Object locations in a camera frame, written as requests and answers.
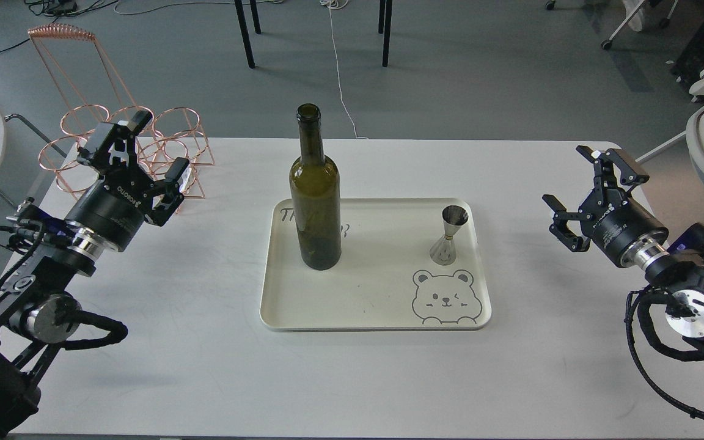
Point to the black table leg rear right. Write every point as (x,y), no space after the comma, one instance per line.
(381,16)

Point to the white rolling stand base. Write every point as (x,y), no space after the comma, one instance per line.
(639,19)

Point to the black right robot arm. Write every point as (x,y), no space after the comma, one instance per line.
(670,308)

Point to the black table leg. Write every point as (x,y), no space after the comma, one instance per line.
(255,17)
(387,33)
(246,39)
(381,16)

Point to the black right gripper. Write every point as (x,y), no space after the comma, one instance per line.
(610,218)

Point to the copper wire bottle rack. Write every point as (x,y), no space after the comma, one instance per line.
(93,91)

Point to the black table leg rear left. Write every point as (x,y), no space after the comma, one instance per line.
(255,17)

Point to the cream bear serving tray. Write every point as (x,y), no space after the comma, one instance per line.
(385,279)

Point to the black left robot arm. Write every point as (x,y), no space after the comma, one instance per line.
(38,317)

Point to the silver metal jigger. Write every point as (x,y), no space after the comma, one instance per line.
(443,252)

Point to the dark green wine bottle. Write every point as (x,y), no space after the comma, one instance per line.
(315,193)

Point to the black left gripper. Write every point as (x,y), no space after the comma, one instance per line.
(122,198)

